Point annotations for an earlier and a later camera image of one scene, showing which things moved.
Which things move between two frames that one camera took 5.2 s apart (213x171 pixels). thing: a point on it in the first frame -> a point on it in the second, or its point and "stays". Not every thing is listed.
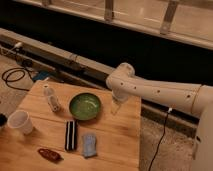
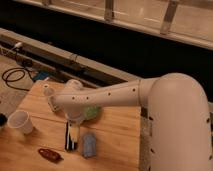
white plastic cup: [20, 119] stays
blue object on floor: [40, 75] stays
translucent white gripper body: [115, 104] -> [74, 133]
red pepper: [50, 155] stays
